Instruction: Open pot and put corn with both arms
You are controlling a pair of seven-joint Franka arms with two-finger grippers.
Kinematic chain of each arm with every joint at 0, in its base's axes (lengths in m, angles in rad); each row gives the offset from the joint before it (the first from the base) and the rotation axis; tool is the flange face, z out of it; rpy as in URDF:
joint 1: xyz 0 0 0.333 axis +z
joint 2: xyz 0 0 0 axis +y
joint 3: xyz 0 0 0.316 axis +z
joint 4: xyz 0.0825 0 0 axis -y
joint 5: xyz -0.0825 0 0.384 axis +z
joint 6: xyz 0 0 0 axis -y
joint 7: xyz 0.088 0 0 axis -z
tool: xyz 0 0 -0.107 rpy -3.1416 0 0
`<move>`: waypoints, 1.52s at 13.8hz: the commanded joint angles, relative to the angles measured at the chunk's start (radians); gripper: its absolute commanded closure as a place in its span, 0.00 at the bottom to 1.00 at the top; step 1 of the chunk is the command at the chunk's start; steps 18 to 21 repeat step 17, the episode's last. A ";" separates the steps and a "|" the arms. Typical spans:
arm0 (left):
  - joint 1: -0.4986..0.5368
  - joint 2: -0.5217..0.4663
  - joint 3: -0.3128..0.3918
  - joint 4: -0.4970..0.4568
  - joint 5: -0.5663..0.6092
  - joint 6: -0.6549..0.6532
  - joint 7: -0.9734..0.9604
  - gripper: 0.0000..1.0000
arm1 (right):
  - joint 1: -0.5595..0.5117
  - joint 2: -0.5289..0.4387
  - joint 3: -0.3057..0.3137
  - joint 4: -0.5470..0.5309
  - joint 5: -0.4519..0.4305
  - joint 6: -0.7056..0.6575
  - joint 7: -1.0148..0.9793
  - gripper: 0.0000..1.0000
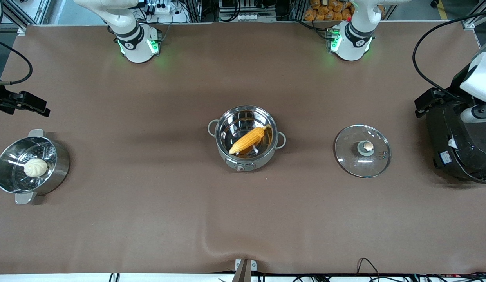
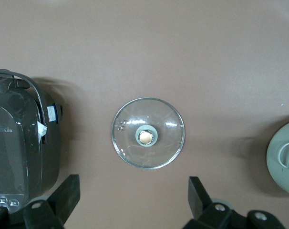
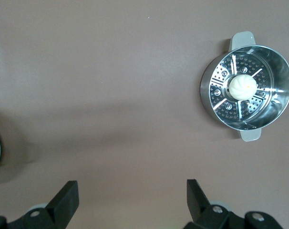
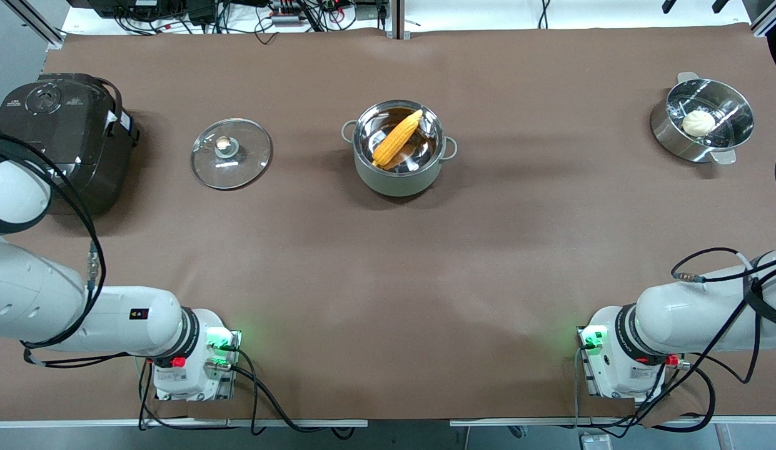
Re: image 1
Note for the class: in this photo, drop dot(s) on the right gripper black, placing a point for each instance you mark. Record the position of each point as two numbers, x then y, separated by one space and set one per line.
0 98

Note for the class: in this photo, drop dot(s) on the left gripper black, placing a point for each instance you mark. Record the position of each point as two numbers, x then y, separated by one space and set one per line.
459 87

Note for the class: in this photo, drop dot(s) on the glass pot lid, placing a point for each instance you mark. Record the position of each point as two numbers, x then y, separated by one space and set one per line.
352 156

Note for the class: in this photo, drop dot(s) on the yellow corn cob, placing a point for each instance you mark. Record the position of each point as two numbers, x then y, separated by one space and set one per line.
246 141

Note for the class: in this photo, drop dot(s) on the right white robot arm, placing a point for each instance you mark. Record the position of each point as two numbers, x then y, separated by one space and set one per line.
135 43

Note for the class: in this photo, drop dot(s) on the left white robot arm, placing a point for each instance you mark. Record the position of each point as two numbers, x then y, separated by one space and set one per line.
350 45

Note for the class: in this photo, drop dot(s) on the steel steamer pot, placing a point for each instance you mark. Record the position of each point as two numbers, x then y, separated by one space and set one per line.
58 164

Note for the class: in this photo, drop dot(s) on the grey electric cooking pot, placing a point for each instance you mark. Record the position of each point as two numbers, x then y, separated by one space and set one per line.
227 129

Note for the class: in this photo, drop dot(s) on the black rice cooker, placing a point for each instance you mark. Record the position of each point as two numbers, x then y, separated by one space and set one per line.
462 149

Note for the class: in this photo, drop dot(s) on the white steamed bun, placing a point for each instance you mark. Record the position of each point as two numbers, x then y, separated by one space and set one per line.
35 167

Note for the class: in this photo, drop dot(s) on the bag of orange buns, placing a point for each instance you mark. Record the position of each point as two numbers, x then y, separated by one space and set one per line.
325 11

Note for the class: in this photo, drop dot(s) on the brown table mat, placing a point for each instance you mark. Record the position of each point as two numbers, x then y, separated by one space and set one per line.
149 215

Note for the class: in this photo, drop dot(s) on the white power strip with plugs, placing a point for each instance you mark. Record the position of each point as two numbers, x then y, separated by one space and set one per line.
162 8

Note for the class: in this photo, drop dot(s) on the white empty power strip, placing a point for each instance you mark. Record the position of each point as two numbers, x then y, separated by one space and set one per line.
250 17

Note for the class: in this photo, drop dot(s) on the aluminium frame profile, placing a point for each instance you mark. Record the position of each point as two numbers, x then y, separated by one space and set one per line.
11 15
468 23

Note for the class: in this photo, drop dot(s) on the grey metal bracket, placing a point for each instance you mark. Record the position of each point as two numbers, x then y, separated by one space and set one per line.
252 265

